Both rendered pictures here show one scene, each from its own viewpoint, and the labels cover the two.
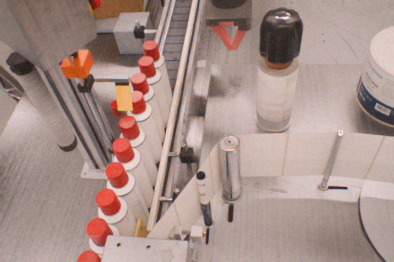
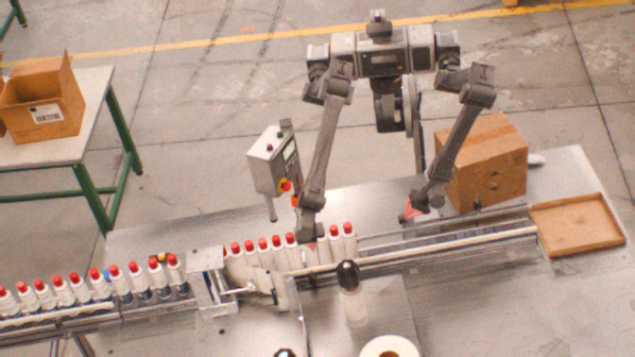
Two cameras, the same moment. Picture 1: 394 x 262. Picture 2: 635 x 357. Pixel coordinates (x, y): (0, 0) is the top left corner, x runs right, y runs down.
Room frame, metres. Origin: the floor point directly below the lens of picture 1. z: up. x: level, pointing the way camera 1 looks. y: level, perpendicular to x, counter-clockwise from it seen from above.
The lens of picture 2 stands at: (0.13, -2.02, 3.33)
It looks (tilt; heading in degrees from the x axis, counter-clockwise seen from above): 42 degrees down; 77
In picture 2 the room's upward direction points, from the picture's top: 11 degrees counter-clockwise
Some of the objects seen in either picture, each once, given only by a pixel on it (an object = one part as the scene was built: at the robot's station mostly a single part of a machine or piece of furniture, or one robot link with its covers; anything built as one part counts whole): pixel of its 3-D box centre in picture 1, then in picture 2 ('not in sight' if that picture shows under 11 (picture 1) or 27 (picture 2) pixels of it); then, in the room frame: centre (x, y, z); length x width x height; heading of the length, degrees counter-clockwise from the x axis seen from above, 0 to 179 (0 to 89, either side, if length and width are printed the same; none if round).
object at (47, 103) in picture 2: not in sight; (39, 94); (-0.36, 1.78, 0.97); 0.51 x 0.39 x 0.37; 73
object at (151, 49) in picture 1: (157, 79); (350, 243); (0.69, 0.07, 0.98); 0.05 x 0.05 x 0.20
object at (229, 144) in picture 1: (230, 170); (292, 293); (0.40, -0.06, 0.97); 0.05 x 0.05 x 0.19
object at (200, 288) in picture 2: not in sight; (213, 280); (0.15, 0.11, 1.01); 0.14 x 0.13 x 0.26; 167
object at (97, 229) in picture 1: (114, 252); (239, 263); (0.27, 0.17, 0.98); 0.05 x 0.05 x 0.20
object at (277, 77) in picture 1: (277, 74); (351, 292); (0.59, -0.19, 1.03); 0.09 x 0.09 x 0.30
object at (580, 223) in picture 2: not in sight; (575, 223); (1.55, -0.13, 0.85); 0.30 x 0.26 x 0.04; 167
